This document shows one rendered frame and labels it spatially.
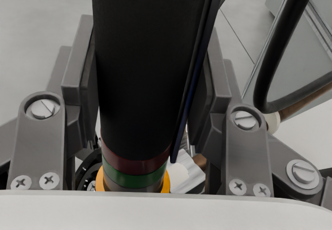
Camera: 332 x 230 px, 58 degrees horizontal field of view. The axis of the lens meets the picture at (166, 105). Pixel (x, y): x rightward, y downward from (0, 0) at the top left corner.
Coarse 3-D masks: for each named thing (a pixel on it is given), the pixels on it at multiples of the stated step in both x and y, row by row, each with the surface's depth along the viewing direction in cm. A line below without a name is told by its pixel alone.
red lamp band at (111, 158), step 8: (104, 144) 13; (104, 152) 13; (112, 152) 13; (168, 152) 14; (112, 160) 13; (120, 160) 13; (128, 160) 13; (136, 160) 13; (144, 160) 13; (152, 160) 13; (160, 160) 13; (120, 168) 13; (128, 168) 13; (136, 168) 13; (144, 168) 13; (152, 168) 13
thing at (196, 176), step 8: (184, 152) 22; (168, 160) 22; (176, 160) 22; (184, 160) 22; (192, 160) 22; (192, 168) 22; (192, 176) 21; (200, 176) 21; (184, 184) 21; (192, 184) 21; (200, 184) 21; (176, 192) 20; (184, 192) 20; (192, 192) 21; (200, 192) 23
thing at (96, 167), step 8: (96, 152) 41; (88, 160) 42; (96, 160) 41; (80, 168) 42; (88, 168) 42; (96, 168) 40; (80, 176) 42; (88, 176) 40; (80, 184) 40; (88, 184) 40
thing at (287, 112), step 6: (330, 84) 30; (318, 90) 29; (324, 90) 30; (330, 90) 31; (312, 96) 29; (318, 96) 29; (300, 102) 28; (306, 102) 28; (288, 108) 27; (294, 108) 27; (300, 108) 28; (282, 114) 26; (288, 114) 27; (282, 120) 27; (198, 156) 22; (198, 162) 22; (204, 162) 22; (204, 168) 22
